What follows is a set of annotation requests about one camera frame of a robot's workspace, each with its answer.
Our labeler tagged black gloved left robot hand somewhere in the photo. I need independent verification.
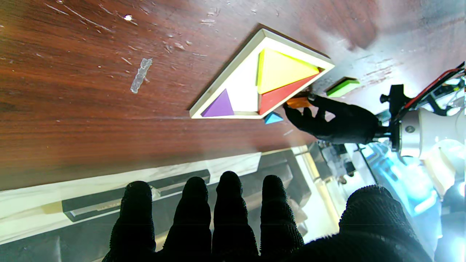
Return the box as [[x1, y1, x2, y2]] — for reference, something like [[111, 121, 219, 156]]
[[283, 94, 383, 145]]

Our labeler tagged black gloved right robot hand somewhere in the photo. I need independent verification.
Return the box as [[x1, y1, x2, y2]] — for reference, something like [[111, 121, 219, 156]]
[[103, 171, 432, 262]]

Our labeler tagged orange tangram parallelogram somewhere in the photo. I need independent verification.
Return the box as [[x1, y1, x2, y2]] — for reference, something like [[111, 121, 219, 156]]
[[286, 95, 313, 109]]

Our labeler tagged large red tangram triangle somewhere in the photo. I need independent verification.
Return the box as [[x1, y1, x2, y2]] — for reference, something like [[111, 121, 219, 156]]
[[258, 72, 323, 116]]

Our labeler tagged large yellow tangram triangle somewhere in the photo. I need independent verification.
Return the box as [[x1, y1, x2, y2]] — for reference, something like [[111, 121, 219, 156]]
[[256, 48, 320, 95]]

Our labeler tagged purple tangram triangle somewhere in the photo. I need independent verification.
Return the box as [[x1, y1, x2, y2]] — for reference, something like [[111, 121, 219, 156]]
[[201, 89, 235, 118]]

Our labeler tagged green tangram square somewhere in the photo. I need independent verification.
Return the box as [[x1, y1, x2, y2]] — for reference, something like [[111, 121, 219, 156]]
[[326, 77, 361, 98]]

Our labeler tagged small blue tangram triangle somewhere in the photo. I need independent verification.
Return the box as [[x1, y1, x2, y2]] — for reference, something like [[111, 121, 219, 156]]
[[264, 111, 284, 125]]

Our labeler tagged square wooden puzzle tray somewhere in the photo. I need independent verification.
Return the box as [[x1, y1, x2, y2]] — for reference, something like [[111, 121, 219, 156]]
[[189, 28, 335, 119]]

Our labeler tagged brown sofa cushion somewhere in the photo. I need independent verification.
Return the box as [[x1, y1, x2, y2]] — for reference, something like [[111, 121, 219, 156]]
[[289, 202, 309, 233]]

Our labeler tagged grey tape strip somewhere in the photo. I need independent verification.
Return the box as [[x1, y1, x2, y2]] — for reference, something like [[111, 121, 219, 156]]
[[130, 58, 153, 94]]

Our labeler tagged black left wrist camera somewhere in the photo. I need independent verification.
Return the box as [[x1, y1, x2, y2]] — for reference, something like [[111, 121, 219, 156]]
[[380, 84, 412, 114]]

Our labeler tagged red black left arm cable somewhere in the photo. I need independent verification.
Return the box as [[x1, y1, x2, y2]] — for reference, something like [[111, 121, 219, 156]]
[[400, 62, 466, 113]]

